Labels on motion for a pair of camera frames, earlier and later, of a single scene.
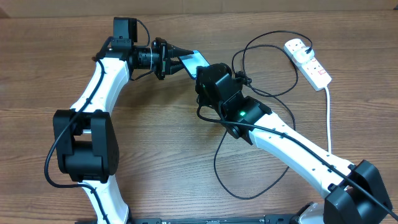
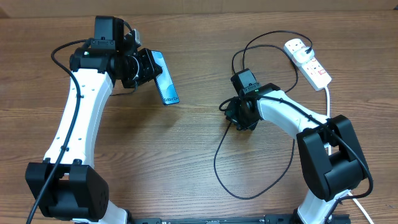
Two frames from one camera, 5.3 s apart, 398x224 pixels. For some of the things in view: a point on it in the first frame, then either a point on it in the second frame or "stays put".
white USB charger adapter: [301, 56] stays put
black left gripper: [170, 50] -> [150, 69]
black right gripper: [204, 101] -> [231, 114]
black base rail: [272, 219] stays put
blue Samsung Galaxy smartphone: [191, 61] -> [163, 81]
